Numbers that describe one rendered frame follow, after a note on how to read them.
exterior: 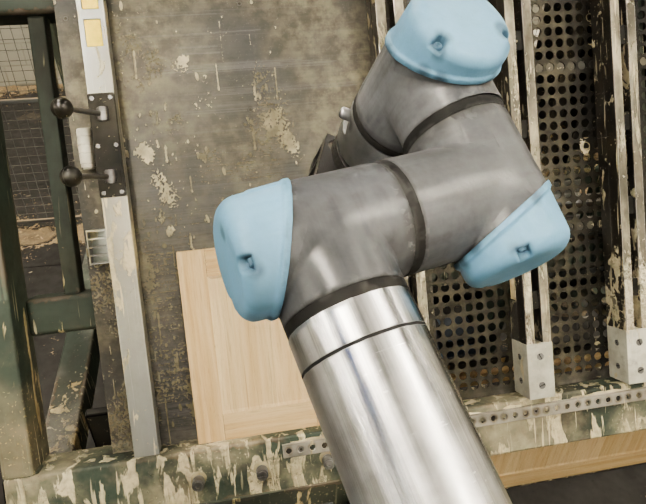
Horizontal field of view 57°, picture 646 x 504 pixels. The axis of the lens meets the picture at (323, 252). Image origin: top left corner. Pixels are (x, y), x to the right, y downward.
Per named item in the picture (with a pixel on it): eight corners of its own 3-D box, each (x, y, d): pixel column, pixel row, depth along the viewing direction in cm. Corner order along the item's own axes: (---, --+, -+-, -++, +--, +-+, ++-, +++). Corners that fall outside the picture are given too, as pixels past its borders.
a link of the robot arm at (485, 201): (405, 318, 39) (344, 177, 43) (536, 274, 43) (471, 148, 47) (456, 275, 32) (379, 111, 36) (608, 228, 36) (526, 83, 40)
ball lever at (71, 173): (107, 187, 117) (55, 188, 105) (105, 167, 117) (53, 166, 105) (123, 185, 116) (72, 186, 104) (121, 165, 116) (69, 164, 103)
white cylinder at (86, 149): (77, 130, 119) (83, 170, 119) (74, 128, 116) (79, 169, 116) (93, 129, 119) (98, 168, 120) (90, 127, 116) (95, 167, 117)
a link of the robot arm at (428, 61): (447, 80, 35) (390, -28, 38) (376, 176, 45) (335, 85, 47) (543, 68, 39) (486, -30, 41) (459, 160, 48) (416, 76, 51)
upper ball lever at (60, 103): (100, 125, 116) (46, 119, 104) (97, 105, 116) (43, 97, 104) (115, 122, 115) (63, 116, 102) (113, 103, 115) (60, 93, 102)
